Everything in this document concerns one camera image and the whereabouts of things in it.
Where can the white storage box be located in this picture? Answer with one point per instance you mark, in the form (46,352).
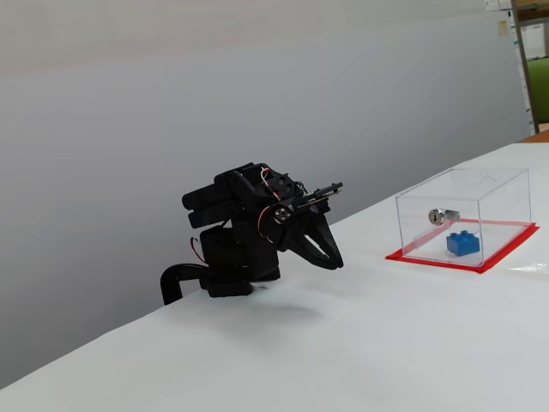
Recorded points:
(536,40)

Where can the beige sticky note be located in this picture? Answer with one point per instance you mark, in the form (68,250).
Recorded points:
(501,28)

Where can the blue lego brick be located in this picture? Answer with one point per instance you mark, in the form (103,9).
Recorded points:
(461,246)

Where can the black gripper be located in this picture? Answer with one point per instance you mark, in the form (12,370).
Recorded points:
(295,239)

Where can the silver cam lock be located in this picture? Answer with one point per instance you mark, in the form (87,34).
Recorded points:
(437,216)

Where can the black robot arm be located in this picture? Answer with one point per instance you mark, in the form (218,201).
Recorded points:
(231,257)

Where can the grey metal shelf post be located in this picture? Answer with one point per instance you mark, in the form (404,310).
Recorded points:
(525,64)

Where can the red tape frame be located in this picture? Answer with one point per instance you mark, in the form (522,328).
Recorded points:
(450,265)

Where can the white paper label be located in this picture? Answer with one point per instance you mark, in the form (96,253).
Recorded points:
(491,4)

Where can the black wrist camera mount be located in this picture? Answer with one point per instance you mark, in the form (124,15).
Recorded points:
(321,195)

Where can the black table clamp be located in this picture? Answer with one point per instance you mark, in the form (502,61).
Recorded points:
(169,279)

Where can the green panel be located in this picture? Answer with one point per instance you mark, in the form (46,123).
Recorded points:
(540,90)

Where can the wooden desk edge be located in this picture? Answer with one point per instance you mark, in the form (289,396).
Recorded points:
(538,136)

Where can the transparent plastic box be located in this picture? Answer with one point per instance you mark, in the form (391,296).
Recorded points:
(506,201)

